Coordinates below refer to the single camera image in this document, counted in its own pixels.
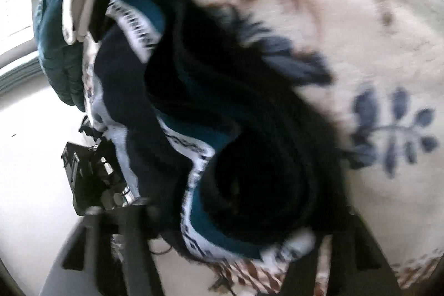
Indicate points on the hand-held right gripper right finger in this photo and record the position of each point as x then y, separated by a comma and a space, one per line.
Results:
350, 247

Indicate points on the folded teal quilt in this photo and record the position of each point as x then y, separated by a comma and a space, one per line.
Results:
59, 49

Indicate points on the floral bed blanket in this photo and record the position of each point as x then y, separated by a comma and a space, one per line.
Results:
347, 22

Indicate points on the navy grey striped sweater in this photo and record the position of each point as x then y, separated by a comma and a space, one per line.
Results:
208, 108

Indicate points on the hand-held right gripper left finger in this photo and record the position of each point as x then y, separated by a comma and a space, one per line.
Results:
133, 247

